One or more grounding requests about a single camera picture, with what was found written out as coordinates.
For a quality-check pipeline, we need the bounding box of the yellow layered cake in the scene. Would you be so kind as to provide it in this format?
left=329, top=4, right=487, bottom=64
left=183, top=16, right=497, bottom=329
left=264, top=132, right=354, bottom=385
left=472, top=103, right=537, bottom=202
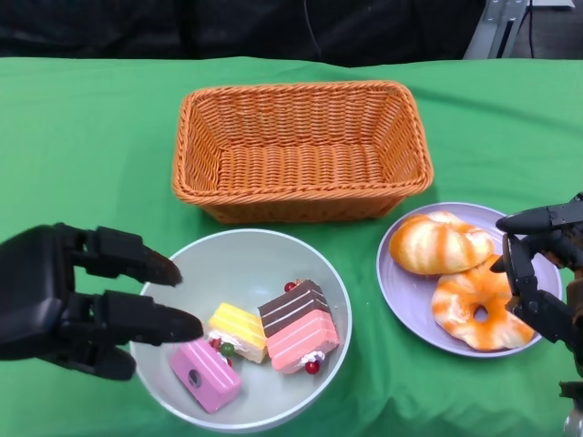
left=207, top=302, right=269, bottom=364

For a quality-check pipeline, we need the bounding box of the orange wicker basket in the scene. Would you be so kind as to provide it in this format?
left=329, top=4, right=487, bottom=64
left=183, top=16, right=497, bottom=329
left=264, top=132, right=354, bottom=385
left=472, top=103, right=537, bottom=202
left=171, top=79, right=434, bottom=224

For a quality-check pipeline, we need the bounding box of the large orange-striped bread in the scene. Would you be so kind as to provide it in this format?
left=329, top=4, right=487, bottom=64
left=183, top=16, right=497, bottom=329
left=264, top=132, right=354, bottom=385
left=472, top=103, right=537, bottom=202
left=388, top=210, right=496, bottom=276

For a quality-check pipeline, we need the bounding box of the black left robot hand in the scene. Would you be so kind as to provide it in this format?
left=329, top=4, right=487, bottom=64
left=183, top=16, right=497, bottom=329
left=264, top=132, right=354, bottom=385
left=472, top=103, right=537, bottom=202
left=0, top=222, right=204, bottom=382

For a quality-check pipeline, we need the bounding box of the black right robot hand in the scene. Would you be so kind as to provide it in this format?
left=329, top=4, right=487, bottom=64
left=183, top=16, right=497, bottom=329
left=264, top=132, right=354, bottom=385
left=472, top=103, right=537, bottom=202
left=490, top=191, right=583, bottom=379

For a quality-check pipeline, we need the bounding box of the magenta layered cake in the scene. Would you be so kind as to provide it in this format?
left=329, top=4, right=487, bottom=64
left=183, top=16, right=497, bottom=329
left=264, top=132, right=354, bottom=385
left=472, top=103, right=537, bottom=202
left=169, top=339, right=243, bottom=414

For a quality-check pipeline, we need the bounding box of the lavender plate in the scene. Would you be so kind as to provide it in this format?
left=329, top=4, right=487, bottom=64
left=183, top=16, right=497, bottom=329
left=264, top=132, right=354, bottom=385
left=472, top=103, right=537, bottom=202
left=376, top=202, right=564, bottom=361

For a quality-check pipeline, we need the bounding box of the black backdrop cloth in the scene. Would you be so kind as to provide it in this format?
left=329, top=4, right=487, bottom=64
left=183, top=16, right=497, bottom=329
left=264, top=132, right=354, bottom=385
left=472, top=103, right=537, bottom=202
left=0, top=0, right=493, bottom=67

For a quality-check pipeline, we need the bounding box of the small orange-striped bread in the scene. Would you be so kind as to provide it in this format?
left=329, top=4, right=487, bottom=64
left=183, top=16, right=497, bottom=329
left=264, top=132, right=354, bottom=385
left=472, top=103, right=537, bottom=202
left=431, top=254, right=535, bottom=352

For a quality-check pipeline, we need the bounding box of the grey metal stand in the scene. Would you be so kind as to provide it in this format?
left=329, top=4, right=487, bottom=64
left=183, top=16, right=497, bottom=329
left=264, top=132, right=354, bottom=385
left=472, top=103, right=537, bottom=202
left=463, top=0, right=578, bottom=59

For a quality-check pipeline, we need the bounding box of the grey-green bowl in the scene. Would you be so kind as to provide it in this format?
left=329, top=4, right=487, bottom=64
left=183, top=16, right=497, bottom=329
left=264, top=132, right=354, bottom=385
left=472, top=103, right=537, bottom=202
left=130, top=229, right=354, bottom=432

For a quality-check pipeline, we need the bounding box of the brown and pink layered cake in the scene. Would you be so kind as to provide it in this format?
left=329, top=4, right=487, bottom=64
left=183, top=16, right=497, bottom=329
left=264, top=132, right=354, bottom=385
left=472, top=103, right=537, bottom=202
left=257, top=279, right=342, bottom=377

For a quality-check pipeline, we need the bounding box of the green tablecloth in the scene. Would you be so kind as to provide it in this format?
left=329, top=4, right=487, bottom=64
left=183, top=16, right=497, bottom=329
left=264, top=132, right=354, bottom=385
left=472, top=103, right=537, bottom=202
left=0, top=55, right=583, bottom=437

